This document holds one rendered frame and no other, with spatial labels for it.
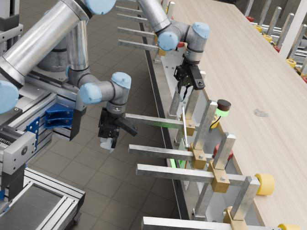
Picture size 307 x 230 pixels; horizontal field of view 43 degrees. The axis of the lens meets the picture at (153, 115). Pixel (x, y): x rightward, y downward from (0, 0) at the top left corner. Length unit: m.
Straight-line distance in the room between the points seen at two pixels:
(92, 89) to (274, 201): 0.80
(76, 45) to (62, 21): 0.25
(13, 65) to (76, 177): 1.67
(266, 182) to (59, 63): 0.97
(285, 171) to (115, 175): 1.39
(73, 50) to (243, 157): 0.85
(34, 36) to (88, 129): 2.10
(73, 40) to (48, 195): 1.13
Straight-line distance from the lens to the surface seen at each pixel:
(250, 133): 1.95
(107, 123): 1.57
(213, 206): 1.88
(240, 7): 7.76
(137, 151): 1.66
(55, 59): 1.72
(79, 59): 1.46
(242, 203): 1.28
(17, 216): 2.21
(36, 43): 1.19
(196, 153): 1.72
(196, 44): 1.66
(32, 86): 1.79
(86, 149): 3.01
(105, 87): 1.43
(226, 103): 1.65
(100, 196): 2.65
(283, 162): 1.84
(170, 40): 1.52
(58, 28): 1.19
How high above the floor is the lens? 1.82
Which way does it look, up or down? 30 degrees down
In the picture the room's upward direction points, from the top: 15 degrees clockwise
